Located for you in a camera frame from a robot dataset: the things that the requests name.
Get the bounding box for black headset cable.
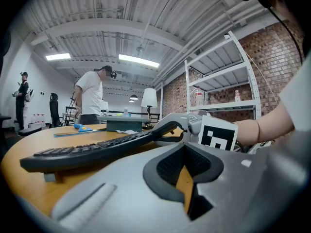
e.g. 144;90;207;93
268;6;304;67

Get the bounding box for table lamp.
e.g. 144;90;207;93
140;88;158;128

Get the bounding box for grey-green monitor riser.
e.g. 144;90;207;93
97;115;151;133

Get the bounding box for black office chair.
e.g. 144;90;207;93
17;126;42;137
49;93;61;128

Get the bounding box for black computer keyboard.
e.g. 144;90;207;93
19;131;158;183

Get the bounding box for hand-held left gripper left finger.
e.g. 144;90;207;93
51;142;195;233

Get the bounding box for pack of water bottles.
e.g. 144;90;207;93
31;114;46;128

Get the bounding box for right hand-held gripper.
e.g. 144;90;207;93
151;112;239;153

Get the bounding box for person's right forearm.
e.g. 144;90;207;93
233;100;296;147

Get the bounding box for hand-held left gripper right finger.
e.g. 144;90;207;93
182;129;311;233

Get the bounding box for large clear water bottle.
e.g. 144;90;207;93
194;85;205;107

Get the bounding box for ceiling light panel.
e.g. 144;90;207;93
118;54;160;68
45;53;71;61

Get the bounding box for blue plastic scraper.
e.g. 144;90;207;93
74;124;93;133

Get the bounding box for white metal shelf rack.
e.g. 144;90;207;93
184;31;262;121

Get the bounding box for person's white shirt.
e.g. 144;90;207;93
278;53;311;133

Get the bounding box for long thin ruler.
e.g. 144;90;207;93
53;128;107;138

